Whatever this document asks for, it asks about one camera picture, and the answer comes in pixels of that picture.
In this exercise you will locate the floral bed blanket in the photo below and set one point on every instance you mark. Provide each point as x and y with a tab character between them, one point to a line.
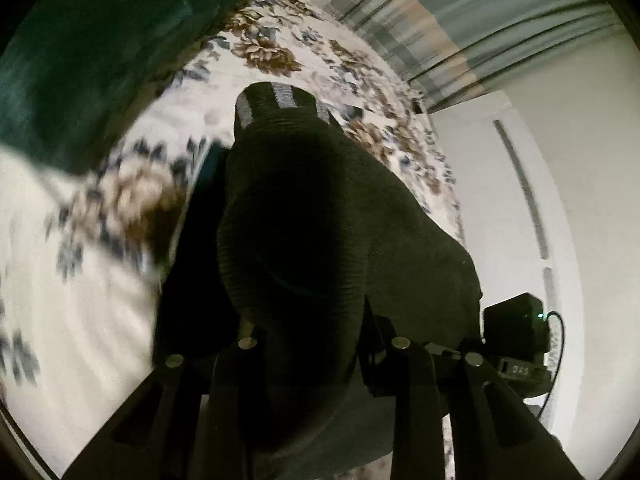
83	255

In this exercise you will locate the white bed footboard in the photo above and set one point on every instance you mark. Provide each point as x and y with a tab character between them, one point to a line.
516	229

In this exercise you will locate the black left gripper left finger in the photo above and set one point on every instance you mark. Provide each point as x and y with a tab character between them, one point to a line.
158	431

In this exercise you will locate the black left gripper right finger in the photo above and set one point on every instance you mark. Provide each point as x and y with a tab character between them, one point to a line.
493	434

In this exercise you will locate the dark striped sweater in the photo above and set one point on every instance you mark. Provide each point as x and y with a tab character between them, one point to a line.
341	280

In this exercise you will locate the striped teal beige curtain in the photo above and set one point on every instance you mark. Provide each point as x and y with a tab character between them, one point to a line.
453	50

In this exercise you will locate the dark green pillow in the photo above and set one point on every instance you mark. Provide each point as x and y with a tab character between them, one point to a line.
76	73

